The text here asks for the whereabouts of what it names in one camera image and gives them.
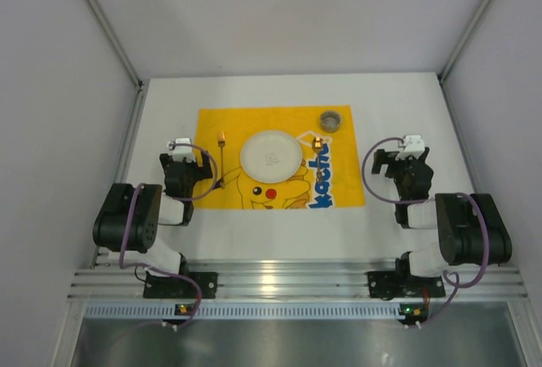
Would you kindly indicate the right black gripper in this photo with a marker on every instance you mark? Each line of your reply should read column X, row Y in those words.
column 404, row 168

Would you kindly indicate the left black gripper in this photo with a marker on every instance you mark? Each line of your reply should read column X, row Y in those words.
column 182, row 168

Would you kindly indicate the copper fork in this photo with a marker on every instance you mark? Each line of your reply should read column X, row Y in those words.
column 221, row 146

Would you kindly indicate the yellow Pikachu placemat cloth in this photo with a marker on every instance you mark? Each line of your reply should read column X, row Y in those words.
column 340, row 187

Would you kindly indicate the small grey cup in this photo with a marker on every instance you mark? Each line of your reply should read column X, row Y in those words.
column 330, row 121

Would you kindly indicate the copper spoon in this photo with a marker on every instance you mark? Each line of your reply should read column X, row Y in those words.
column 317, row 147

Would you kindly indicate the white paper plate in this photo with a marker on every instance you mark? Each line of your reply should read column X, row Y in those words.
column 271, row 156

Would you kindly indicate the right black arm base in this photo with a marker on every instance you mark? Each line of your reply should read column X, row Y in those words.
column 401, row 283

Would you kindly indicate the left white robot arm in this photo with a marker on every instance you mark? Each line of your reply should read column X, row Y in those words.
column 127, row 223

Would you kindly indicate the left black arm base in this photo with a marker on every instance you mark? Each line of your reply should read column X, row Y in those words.
column 158, row 286

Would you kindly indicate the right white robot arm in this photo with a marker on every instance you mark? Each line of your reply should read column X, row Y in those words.
column 469, row 227

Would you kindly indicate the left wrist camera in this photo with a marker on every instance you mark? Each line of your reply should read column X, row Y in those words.
column 181, row 150

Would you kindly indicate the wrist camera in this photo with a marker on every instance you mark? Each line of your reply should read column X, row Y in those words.
column 181, row 150
column 410, row 146

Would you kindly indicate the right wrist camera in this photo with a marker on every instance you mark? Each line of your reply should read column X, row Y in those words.
column 410, row 146

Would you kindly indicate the aluminium mounting rail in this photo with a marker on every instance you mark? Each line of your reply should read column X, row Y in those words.
column 281, row 280

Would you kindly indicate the perforated grey cable duct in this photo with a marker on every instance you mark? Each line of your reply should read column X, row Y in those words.
column 256, row 311

